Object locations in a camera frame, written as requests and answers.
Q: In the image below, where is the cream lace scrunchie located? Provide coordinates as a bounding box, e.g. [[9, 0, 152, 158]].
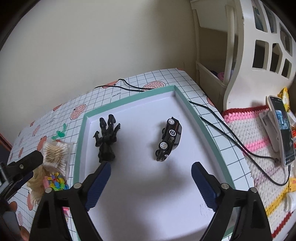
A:
[[27, 165, 47, 205]]

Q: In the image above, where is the colourful building block toy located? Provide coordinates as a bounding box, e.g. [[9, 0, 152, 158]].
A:
[[43, 172, 69, 191]]

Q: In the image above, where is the cotton swab pack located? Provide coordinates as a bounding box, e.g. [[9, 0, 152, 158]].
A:
[[42, 141, 73, 179]]

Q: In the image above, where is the green plastic figure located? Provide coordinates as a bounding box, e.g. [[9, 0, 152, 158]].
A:
[[51, 123, 67, 141]]

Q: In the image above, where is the black toy hand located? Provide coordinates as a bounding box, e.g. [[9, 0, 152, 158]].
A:
[[93, 114, 121, 163]]

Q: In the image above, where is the black toy car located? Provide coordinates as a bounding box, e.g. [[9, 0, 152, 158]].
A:
[[155, 117, 182, 162]]

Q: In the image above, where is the pink hair roller clip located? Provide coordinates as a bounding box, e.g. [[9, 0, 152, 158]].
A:
[[63, 207, 70, 223]]

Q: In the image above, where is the pink white crochet mat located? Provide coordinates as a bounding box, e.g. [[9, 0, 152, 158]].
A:
[[222, 105, 292, 238]]

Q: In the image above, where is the fruit pattern grid tablecloth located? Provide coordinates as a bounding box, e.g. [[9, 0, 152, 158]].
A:
[[6, 67, 255, 241]]

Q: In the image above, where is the smartphone on white stand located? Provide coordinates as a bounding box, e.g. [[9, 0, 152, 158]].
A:
[[259, 95, 295, 167]]

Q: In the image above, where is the teal rimmed white tray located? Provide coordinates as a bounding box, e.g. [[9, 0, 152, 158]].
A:
[[73, 86, 233, 240]]

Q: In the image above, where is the black cable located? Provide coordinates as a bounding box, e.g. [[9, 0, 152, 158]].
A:
[[94, 78, 291, 186]]

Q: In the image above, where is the white bed frame shelf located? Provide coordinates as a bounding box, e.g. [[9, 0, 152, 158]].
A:
[[191, 1, 295, 111]]

